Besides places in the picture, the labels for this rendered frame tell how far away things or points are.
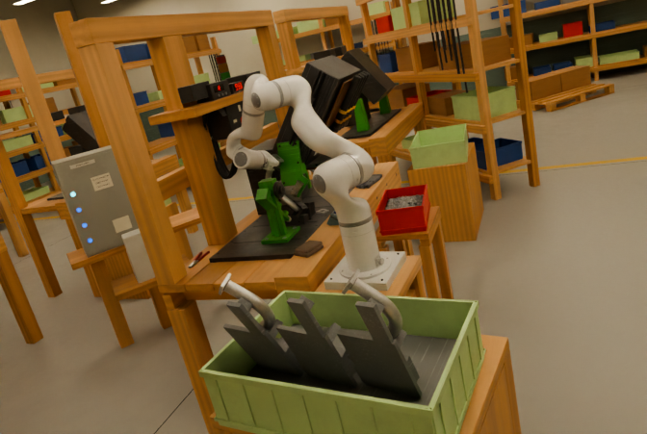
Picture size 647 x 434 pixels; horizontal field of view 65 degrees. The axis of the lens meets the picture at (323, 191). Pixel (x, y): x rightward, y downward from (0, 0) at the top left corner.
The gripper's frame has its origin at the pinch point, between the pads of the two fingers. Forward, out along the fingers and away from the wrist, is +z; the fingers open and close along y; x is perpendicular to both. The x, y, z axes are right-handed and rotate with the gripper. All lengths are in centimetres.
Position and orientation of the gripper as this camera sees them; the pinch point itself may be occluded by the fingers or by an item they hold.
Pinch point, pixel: (274, 161)
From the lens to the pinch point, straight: 246.1
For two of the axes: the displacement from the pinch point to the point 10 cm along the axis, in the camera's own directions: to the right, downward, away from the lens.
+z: 3.7, -0.2, 9.3
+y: -7.2, -6.3, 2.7
